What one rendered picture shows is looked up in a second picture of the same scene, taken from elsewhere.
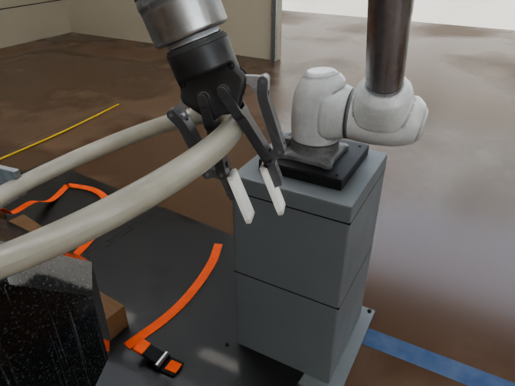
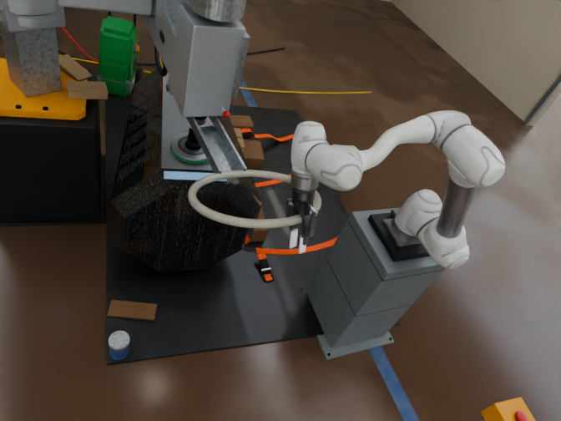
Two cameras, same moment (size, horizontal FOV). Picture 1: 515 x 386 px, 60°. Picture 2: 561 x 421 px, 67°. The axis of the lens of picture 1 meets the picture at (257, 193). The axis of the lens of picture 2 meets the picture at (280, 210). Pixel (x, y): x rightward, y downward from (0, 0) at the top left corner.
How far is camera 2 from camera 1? 96 cm
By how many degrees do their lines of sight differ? 24
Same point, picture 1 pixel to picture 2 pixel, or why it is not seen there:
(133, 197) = (250, 224)
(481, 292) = (472, 391)
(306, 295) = (347, 297)
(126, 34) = (427, 27)
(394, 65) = (447, 225)
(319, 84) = (421, 202)
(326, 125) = (411, 224)
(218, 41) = (306, 195)
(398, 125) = (439, 253)
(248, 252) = (336, 254)
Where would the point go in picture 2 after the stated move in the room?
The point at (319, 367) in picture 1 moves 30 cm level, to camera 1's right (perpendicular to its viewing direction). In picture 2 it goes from (331, 337) to (371, 373)
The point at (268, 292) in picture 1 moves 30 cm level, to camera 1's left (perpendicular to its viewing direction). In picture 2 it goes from (333, 281) to (295, 247)
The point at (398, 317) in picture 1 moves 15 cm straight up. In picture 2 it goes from (404, 357) to (416, 345)
